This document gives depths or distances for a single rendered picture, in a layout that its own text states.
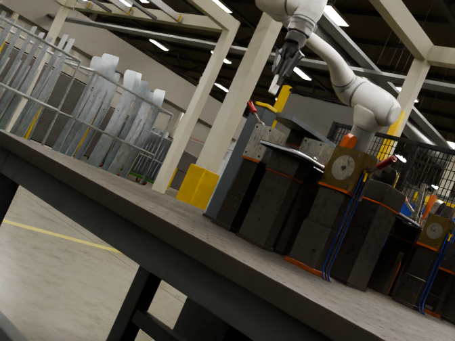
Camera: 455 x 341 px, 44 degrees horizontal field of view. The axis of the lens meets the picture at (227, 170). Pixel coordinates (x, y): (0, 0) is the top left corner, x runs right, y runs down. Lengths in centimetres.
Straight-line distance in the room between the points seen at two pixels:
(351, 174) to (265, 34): 886
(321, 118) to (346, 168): 352
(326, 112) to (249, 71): 519
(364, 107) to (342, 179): 92
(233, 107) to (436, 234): 812
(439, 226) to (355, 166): 66
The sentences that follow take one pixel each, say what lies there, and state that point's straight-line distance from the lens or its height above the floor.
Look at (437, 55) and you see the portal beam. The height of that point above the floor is 336.
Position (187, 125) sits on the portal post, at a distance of 910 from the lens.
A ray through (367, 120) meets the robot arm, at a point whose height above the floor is 133.
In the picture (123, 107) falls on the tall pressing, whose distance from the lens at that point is 995.
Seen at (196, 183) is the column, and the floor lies 79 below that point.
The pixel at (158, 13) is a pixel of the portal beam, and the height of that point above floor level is 341.
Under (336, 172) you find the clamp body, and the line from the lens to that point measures 160.
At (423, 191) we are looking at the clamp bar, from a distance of 270.
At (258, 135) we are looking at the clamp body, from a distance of 184.
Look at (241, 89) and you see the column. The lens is 1011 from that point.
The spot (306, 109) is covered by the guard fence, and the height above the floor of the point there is 183.
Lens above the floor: 80
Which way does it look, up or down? 3 degrees up
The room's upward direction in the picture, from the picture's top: 24 degrees clockwise
